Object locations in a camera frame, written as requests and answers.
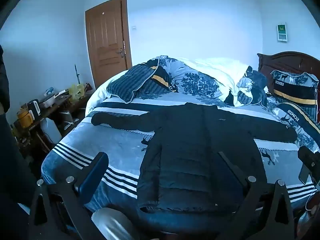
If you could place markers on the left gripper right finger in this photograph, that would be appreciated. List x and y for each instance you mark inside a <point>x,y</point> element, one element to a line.
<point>265,212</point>

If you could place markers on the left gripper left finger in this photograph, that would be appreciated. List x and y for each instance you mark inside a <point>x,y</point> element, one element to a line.
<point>58,210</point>

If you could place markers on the black puffer jacket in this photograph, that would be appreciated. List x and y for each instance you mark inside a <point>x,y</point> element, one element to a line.
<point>182,169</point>

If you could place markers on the lying HOMES pillow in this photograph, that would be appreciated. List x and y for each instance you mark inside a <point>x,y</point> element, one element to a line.
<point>307,130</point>

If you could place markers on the upright HOMES pillow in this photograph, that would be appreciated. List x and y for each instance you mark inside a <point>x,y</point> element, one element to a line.
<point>301,89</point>

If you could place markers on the white plastic jug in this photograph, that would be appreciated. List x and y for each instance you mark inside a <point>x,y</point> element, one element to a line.
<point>50,130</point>

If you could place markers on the cluttered wooden side table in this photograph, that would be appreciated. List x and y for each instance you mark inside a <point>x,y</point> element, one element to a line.
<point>66,115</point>

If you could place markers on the yellow container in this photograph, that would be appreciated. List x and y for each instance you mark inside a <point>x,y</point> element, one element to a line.
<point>25,118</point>

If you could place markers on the dark wooden headboard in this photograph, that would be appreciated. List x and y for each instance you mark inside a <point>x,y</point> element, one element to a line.
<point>288,61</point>

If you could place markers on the crumpled white blue duvet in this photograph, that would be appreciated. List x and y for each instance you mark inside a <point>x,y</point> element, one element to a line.
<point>231,81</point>

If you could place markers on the white cooking pot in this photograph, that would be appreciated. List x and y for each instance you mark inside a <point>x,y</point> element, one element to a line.
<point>47,101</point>

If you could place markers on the yellow plastic bag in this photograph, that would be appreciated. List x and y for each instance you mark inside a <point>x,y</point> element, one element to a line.
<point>76,91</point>

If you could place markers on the dark striped pillow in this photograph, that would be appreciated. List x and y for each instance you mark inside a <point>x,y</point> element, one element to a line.
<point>147,80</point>

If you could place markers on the brown wooden door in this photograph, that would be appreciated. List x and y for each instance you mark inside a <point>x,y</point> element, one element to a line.
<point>108,41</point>

